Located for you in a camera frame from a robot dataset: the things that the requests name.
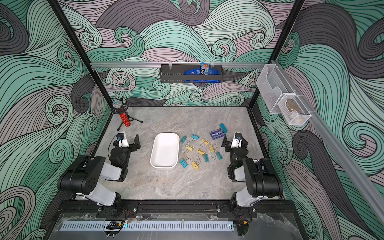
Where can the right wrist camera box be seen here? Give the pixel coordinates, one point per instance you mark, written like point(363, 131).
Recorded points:
point(237, 140)

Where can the aluminium rail right wall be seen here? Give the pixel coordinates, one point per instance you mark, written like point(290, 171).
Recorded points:
point(367, 189)

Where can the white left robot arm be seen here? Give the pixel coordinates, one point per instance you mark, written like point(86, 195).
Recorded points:
point(83, 176)

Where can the white slotted cable duct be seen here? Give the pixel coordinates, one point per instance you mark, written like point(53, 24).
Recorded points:
point(154, 226)

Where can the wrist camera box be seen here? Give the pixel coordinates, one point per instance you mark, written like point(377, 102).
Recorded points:
point(237, 140)
point(122, 140)

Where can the blue snack packet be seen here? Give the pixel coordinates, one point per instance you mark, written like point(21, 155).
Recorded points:
point(204, 69)

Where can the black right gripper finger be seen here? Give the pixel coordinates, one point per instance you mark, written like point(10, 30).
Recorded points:
point(243, 143)
point(226, 144)

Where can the clear plastic wall bin small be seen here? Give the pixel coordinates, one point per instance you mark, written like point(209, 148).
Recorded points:
point(295, 114)

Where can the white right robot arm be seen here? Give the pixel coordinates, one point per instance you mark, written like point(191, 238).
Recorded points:
point(260, 177)

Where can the red sequin microphone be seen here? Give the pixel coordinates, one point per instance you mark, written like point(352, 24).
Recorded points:
point(120, 108)

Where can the aluminium rail back wall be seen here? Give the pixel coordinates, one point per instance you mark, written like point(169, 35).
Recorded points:
point(136, 64)

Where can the black vertical frame post left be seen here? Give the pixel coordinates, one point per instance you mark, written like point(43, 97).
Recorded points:
point(80, 50)

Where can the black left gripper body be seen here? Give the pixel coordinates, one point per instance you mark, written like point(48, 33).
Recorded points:
point(126, 152)

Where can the teal small box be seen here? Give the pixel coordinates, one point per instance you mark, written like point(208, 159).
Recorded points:
point(224, 129)

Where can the white plastic storage tray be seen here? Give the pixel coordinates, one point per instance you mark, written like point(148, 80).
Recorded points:
point(165, 152)

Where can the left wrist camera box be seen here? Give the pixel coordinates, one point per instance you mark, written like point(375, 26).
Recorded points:
point(122, 140)

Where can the black wall shelf basket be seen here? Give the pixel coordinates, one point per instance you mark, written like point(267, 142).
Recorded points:
point(190, 74)

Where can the aluminium rail wall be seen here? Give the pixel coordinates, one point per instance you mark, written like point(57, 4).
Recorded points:
point(136, 64)
point(367, 189)

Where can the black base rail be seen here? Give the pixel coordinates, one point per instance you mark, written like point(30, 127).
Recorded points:
point(146, 209)

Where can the clear plastic wall bin large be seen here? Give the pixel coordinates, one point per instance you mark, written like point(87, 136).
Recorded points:
point(274, 83)

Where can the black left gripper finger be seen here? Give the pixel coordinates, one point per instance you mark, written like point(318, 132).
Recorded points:
point(116, 143)
point(136, 145)

